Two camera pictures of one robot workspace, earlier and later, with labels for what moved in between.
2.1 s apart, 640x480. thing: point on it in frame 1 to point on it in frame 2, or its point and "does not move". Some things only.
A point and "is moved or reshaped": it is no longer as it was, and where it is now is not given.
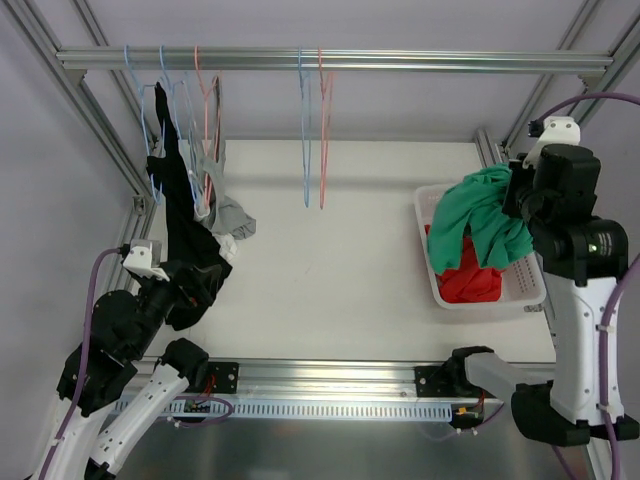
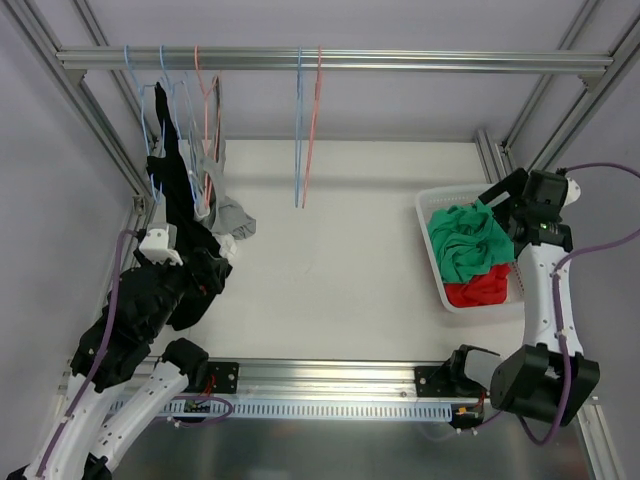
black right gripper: x=516 y=187 to x=503 y=195
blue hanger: x=305 y=82 is moved or reshaped
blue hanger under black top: x=142 y=94 does not move
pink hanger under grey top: x=206 y=88 does not move
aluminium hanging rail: x=341 y=59 does not move
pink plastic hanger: x=327 y=87 to x=313 y=129
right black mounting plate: x=439 y=381 does not move
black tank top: x=191 y=256 does not move
